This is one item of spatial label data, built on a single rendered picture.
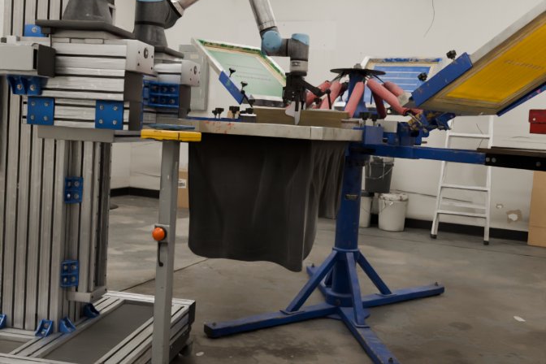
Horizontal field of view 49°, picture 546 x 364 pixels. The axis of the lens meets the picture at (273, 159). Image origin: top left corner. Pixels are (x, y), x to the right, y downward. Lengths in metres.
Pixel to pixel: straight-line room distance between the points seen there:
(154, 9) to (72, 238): 0.91
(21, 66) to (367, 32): 5.22
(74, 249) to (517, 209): 4.98
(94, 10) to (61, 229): 0.75
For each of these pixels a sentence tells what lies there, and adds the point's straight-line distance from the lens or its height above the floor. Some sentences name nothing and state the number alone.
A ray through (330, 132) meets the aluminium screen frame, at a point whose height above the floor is 0.98.
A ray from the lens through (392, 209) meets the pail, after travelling 6.22.
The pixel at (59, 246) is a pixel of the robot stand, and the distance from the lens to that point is 2.20.
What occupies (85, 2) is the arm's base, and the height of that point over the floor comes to 1.32.
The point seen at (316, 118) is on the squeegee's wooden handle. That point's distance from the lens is 2.40.
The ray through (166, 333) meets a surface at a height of 0.35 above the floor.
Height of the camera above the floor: 0.98
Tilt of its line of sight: 3 degrees down
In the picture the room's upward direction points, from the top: 3 degrees clockwise
